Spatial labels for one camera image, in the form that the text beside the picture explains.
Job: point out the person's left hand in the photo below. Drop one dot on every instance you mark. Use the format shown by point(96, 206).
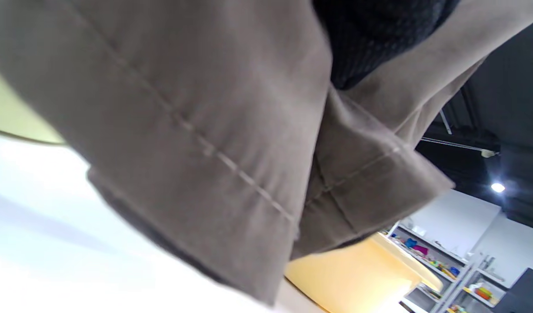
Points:
point(371, 30)

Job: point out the tan shorts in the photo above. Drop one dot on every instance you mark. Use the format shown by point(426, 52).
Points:
point(184, 108)

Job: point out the bright ceiling light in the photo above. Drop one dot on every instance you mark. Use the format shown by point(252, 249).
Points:
point(498, 187)

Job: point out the white shelf with colourful items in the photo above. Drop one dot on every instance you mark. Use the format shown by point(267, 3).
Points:
point(440, 261)

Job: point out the yellow round plastic basin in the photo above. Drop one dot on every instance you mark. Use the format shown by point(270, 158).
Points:
point(353, 278)

